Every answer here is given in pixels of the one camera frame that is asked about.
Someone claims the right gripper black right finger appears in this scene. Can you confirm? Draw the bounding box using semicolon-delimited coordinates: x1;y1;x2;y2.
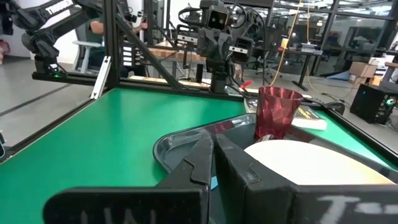
213;133;398;224

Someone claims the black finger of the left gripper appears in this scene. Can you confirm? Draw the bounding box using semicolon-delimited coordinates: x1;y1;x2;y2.
197;40;218;61
216;40;234;60

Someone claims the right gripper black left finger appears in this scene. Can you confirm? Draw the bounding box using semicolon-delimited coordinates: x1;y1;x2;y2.
42;133;215;224

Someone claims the wooden bowl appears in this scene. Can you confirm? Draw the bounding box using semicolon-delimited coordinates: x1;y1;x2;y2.
244;139;396;187

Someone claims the red faceted cup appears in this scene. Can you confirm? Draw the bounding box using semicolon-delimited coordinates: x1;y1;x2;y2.
254;86;304;141

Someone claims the dark green serving tray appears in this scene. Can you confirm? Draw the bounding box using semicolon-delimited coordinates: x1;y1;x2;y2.
152;112;398;185

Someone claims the wooden background table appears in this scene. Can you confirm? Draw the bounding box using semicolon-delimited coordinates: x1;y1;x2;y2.
148;39;206;82

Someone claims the black device with white labels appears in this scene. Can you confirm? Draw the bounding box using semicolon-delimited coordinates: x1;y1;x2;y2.
120;42;135;68

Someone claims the black office desk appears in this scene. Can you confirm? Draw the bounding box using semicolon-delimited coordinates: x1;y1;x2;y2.
273;42;325;92

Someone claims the black paperback book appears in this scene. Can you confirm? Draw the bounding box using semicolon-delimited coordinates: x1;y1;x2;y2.
248;98;328;132

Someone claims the green table mat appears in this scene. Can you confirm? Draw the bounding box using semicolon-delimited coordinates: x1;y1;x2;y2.
0;86;398;224

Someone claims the black corner clamp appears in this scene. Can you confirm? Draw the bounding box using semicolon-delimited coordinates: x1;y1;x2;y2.
322;100;346;116

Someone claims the silver aluminium bar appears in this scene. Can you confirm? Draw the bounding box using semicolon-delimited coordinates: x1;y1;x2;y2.
90;55;112;101

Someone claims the person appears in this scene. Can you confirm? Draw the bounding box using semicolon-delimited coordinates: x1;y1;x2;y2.
86;17;149;78

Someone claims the grey office chair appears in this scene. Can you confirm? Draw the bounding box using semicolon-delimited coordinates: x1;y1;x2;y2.
72;39;104;75

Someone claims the black computer tower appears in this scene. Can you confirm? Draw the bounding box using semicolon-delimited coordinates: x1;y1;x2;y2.
349;83;388;125

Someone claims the cardboard box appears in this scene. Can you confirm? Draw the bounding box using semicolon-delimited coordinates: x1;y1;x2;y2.
349;61;379;79

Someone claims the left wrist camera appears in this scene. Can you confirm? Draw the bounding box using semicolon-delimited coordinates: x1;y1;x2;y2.
206;8;230;31

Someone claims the yellow hanging cable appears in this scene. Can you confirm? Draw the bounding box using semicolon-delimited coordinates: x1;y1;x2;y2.
269;0;312;88

